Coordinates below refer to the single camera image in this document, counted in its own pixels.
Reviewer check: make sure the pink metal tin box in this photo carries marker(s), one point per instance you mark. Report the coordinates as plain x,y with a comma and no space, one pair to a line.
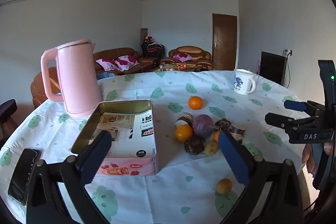
126,169

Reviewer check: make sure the yellowish green mandarin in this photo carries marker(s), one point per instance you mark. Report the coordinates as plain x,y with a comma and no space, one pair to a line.
224,186

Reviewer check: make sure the white mug with blue print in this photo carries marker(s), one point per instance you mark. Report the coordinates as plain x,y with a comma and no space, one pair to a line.
241,82

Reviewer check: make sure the small yellow fruit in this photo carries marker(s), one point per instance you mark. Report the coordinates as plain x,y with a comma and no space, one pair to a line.
211,148

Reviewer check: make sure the blue plaid cloth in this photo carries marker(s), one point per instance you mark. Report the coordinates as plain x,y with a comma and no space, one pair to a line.
105,76

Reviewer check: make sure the printed paper leaflet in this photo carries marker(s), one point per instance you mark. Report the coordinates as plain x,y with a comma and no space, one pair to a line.
136,140

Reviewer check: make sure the purple passion fruit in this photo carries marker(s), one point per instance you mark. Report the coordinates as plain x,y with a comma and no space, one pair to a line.
203,125

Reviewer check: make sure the bright orange mandarin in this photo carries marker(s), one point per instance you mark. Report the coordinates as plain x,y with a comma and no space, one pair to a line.
195,102
216,136
183,133

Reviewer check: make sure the long brown leather sofa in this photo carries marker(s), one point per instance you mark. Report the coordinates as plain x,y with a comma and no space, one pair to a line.
113,52

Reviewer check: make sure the black smartphone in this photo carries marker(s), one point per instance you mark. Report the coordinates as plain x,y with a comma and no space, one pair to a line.
21,176

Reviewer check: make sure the black television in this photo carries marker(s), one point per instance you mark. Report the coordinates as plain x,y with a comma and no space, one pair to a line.
271,66

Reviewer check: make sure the orange leather chair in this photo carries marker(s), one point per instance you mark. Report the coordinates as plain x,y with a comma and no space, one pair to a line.
39,87

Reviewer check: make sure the wall power socket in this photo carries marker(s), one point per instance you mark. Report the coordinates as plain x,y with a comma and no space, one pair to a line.
288,52

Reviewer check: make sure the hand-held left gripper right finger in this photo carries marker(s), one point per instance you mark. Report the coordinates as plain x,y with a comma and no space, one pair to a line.
233,158

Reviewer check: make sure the person's right hand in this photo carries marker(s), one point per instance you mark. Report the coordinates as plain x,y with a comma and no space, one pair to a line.
307,158

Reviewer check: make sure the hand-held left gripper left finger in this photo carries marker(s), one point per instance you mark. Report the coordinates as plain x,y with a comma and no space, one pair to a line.
95,158

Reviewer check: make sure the tall brown floor vase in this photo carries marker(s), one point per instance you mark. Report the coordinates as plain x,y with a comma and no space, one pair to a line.
144,35

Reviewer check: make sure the brown wooden door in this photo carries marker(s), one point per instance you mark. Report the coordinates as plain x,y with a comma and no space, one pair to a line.
224,40

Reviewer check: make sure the dark chocolate cake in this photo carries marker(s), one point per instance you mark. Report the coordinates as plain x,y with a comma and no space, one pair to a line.
193,145

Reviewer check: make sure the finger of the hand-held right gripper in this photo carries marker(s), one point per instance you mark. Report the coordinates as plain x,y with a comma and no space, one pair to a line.
278,121
295,105

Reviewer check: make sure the pink electric kettle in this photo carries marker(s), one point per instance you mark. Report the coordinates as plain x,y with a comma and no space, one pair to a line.
76,77

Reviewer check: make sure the wooden coffee table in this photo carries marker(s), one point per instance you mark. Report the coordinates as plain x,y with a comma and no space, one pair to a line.
178,67

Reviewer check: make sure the stacked dark chairs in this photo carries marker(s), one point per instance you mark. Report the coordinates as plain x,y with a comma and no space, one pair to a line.
153,49

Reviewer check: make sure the brown leather armchair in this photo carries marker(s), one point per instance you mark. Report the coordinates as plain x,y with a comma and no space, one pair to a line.
189,49

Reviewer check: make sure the pink floral pillow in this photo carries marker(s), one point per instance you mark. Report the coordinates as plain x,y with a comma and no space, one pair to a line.
105,64
183,56
127,60

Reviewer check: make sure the white tablecloth with green clouds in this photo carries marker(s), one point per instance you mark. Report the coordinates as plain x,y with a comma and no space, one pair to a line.
170,182

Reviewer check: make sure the black chair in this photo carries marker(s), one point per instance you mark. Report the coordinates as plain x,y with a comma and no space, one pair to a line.
8,108

